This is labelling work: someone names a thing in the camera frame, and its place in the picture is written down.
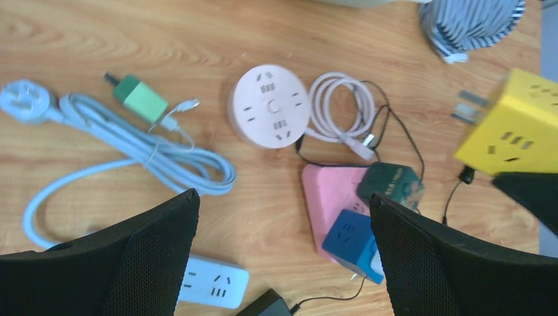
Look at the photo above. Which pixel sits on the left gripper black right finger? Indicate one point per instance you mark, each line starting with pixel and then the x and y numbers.
pixel 432 269

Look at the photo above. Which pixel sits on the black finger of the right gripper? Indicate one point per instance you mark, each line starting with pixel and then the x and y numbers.
pixel 536 192

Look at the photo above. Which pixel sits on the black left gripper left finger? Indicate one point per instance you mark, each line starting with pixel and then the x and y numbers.
pixel 134 267

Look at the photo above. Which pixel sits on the yellow cube socket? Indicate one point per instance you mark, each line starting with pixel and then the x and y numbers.
pixel 514 129

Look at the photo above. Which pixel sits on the blue cube socket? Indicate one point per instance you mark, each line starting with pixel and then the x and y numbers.
pixel 349 237

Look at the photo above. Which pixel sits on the dark green adapter plug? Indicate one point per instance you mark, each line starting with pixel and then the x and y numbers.
pixel 398 182

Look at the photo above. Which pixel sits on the pink triangular power strip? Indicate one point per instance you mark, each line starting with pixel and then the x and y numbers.
pixel 328 191

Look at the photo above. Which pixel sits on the white cube charger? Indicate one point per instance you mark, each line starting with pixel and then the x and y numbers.
pixel 369 265

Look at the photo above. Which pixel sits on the white power strip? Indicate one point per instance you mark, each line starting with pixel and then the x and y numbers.
pixel 213 282

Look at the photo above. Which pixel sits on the black power adapter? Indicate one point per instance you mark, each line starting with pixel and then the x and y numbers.
pixel 268 304

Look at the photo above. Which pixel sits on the green USB charger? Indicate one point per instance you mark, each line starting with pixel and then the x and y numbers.
pixel 145 102

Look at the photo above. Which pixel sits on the blue white striped cloth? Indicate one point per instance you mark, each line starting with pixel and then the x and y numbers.
pixel 453 28

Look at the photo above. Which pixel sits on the round pink power strip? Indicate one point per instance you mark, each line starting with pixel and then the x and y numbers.
pixel 269 107

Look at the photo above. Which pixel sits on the white plastic basket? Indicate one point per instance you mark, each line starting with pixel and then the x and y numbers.
pixel 367 4

